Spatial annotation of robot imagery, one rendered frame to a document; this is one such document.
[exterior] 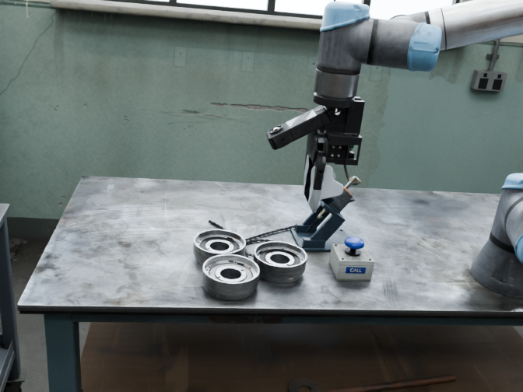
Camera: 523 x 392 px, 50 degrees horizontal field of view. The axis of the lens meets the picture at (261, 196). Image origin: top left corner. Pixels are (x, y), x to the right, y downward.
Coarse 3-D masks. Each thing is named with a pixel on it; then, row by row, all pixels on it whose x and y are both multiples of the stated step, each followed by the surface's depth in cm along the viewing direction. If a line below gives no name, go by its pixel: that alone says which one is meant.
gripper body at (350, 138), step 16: (320, 96) 95; (336, 112) 98; (352, 112) 96; (320, 128) 97; (336, 128) 97; (352, 128) 97; (320, 144) 97; (336, 144) 96; (352, 144) 97; (336, 160) 99; (352, 160) 98
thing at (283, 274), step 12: (276, 252) 112; (300, 252) 112; (264, 264) 105; (276, 264) 107; (288, 264) 108; (300, 264) 106; (264, 276) 107; (276, 276) 105; (288, 276) 105; (300, 276) 109
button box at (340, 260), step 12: (336, 252) 111; (348, 252) 110; (360, 252) 111; (336, 264) 110; (348, 264) 108; (360, 264) 109; (372, 264) 109; (336, 276) 110; (348, 276) 109; (360, 276) 110
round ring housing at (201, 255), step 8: (208, 232) 115; (216, 232) 116; (224, 232) 116; (232, 232) 116; (200, 240) 113; (216, 240) 114; (224, 240) 114; (240, 240) 114; (200, 248) 108; (208, 248) 111; (216, 248) 114; (224, 248) 114; (232, 248) 112; (240, 248) 110; (200, 256) 108; (208, 256) 107
